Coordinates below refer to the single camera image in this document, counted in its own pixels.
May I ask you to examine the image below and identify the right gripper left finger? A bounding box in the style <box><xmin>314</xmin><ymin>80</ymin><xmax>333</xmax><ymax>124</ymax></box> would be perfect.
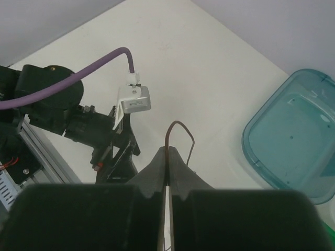
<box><xmin>1</xmin><ymin>147</ymin><xmax>165</xmax><ymax>250</ymax></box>

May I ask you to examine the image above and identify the white slotted cable duct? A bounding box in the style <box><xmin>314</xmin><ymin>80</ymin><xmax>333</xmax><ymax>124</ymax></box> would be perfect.
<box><xmin>0</xmin><ymin>171</ymin><xmax>20</xmax><ymax>211</ymax></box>

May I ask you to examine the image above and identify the green plastic tray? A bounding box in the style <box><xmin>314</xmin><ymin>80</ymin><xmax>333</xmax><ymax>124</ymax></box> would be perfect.
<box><xmin>323</xmin><ymin>222</ymin><xmax>335</xmax><ymax>247</ymax></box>

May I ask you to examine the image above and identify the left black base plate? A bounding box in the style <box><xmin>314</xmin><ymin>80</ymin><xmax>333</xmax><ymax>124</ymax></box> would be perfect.
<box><xmin>1</xmin><ymin>145</ymin><xmax>42</xmax><ymax>185</ymax></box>

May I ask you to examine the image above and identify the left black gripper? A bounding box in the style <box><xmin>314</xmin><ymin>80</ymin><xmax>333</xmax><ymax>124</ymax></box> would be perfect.
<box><xmin>88</xmin><ymin>106</ymin><xmax>141</xmax><ymax>183</ymax></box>

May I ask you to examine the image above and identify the aluminium mounting rail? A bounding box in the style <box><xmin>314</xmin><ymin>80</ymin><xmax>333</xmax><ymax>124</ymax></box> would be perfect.
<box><xmin>20</xmin><ymin>118</ymin><xmax>81</xmax><ymax>184</ymax></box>

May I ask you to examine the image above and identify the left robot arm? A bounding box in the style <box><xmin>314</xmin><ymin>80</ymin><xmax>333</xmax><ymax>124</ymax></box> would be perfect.
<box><xmin>1</xmin><ymin>65</ymin><xmax>147</xmax><ymax>184</ymax></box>

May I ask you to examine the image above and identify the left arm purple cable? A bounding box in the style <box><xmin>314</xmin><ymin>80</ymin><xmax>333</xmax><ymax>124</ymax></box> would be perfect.
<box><xmin>0</xmin><ymin>47</ymin><xmax>136</xmax><ymax>110</ymax></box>

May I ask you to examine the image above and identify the teal transparent plastic tub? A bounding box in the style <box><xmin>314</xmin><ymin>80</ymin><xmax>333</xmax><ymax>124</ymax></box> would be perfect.
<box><xmin>241</xmin><ymin>69</ymin><xmax>334</xmax><ymax>204</ymax></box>

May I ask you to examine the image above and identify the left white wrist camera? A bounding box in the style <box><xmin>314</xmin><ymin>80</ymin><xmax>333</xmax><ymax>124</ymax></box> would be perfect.
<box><xmin>113</xmin><ymin>72</ymin><xmax>151</xmax><ymax>130</ymax></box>

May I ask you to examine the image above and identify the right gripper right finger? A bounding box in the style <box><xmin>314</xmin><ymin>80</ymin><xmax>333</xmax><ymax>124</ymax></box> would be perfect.
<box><xmin>168</xmin><ymin>147</ymin><xmax>334</xmax><ymax>250</ymax></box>

